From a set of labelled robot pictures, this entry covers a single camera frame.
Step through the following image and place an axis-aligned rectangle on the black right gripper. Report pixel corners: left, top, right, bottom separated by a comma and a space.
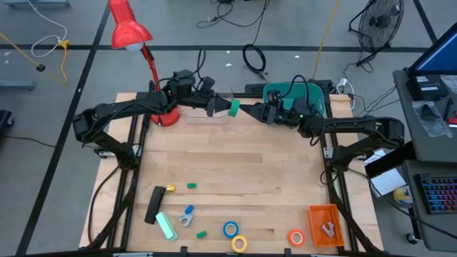
239, 102, 292, 126

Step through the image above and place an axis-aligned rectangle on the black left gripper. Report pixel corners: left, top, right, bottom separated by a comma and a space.
206, 95, 232, 119

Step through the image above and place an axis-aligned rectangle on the green tape roll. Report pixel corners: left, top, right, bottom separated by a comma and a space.
228, 99, 241, 118

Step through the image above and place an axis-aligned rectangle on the black stapler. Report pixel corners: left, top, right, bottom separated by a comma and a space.
144, 185, 167, 225

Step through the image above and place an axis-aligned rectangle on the blue tape roll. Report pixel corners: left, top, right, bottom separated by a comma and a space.
223, 221, 240, 239

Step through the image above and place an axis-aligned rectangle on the orange tape roll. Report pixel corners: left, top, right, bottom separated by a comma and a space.
288, 228, 306, 247

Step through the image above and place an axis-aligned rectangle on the mint green stapler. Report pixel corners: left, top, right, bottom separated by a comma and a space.
155, 211, 179, 242

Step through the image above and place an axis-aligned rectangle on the yellow tape roll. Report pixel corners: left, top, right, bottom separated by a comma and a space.
231, 234, 248, 253

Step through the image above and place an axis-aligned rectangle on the black power strip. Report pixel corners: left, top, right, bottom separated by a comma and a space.
244, 79, 333, 96

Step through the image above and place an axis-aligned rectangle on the clear plastic bin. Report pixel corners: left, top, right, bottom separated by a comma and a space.
178, 91, 233, 125

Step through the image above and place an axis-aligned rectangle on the teal plastic bin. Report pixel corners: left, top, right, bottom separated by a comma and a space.
263, 81, 326, 119

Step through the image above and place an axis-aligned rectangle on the white power adapter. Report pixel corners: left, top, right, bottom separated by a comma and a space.
337, 77, 354, 96

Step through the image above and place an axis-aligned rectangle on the red desk lamp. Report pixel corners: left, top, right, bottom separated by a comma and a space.
108, 0, 181, 128

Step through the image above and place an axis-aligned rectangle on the orange mesh basket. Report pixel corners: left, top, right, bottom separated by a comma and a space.
307, 203, 346, 248

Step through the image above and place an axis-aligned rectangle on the white paper sheet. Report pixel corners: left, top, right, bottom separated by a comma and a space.
369, 167, 408, 198

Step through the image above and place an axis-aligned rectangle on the black floor fan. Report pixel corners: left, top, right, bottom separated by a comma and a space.
348, 0, 406, 67

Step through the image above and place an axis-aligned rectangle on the grey side desk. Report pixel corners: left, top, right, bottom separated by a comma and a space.
392, 67, 457, 253

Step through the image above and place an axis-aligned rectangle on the black mini computer box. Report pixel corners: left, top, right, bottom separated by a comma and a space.
406, 74, 450, 101

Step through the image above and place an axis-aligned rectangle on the clear plastic bag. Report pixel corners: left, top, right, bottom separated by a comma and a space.
412, 100, 453, 138

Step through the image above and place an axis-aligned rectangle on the computer monitor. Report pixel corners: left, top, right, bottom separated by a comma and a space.
408, 24, 457, 76

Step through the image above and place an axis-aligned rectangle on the black pen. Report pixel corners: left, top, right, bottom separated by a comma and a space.
443, 98, 454, 121

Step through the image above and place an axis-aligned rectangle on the rainbow backlit keyboard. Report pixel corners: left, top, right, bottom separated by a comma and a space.
415, 173, 457, 215

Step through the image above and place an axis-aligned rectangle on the grey metal floor base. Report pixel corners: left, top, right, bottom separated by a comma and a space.
0, 80, 36, 91
3, 0, 71, 8

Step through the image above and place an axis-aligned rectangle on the coiled black floor cable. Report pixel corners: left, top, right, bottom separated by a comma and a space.
242, 43, 268, 76

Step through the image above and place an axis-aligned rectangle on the yellow power cord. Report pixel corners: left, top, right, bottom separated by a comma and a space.
312, 0, 342, 80

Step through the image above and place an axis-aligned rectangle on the black aluminium rig frame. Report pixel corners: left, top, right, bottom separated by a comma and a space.
85, 79, 385, 257

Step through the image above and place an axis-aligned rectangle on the yellow extension cord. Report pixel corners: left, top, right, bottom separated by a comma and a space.
0, 31, 71, 84

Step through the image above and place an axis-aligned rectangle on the white floor cable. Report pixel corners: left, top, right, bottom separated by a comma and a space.
26, 0, 69, 59

